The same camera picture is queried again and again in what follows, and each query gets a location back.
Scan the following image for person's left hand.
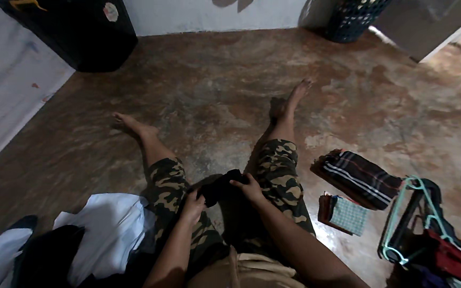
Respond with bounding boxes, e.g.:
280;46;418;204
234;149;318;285
180;189;206;225

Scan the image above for person's right hand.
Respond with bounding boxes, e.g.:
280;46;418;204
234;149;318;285
230;173;265;204

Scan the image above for black cloth garment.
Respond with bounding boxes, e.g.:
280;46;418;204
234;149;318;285
196;169;250;208

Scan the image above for person's left forearm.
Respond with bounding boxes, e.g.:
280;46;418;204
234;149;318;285
142;215;196;288

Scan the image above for person's right forearm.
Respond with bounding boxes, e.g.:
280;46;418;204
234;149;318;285
252;193;371;288

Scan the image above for person's legs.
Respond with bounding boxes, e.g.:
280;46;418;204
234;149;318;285
112;78;317;277

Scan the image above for folded brown cloth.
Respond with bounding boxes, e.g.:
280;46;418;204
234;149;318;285
318;192;353;236

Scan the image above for person's body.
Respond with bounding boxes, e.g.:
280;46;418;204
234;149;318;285
185;245;308;288

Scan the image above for folded green checkered cloth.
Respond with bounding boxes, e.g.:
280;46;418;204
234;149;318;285
330;195;369;237

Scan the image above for folded black plaid cloth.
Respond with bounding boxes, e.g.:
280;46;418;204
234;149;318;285
311;149;403;211

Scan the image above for mint green plastic hanger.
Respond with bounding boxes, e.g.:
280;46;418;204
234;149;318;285
381;175;461;266

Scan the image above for dark plastic laundry basket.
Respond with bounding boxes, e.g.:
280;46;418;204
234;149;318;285
325;0;392;44

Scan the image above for black plastic hanger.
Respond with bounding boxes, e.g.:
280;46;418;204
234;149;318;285
378;178;457;263

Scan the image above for black storage container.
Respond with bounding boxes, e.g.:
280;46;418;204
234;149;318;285
0;0;139;73

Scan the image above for white garment with dark trim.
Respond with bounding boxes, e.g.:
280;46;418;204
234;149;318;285
0;215;38;288

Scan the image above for dark purple garment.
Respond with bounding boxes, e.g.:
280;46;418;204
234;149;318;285
408;264;448;288

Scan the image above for white printed sheet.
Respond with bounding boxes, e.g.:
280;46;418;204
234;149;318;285
0;0;76;178

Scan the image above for dark red garment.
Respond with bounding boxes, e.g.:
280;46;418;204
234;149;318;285
423;229;461;288

